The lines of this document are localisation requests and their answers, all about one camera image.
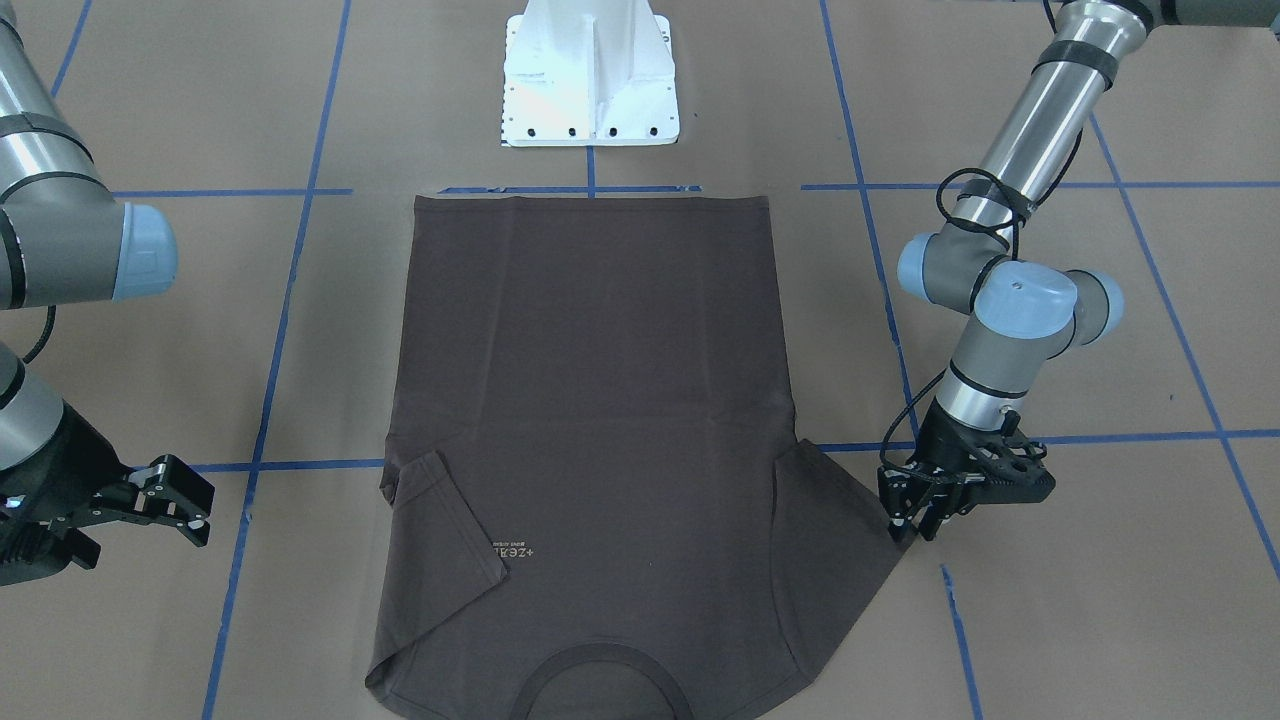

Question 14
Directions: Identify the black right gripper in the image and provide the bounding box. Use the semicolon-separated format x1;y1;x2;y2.
1;406;215;585

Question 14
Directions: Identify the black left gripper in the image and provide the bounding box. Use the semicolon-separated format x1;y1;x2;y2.
878;401;1056;546

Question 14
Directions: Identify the dark brown t-shirt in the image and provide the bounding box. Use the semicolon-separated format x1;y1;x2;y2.
365;197;904;719

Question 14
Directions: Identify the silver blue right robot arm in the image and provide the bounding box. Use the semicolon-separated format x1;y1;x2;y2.
1;3;215;585

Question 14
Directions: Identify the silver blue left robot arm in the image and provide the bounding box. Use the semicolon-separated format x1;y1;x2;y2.
877;1;1277;543

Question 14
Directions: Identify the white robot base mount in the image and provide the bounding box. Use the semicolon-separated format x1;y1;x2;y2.
500;1;681;149

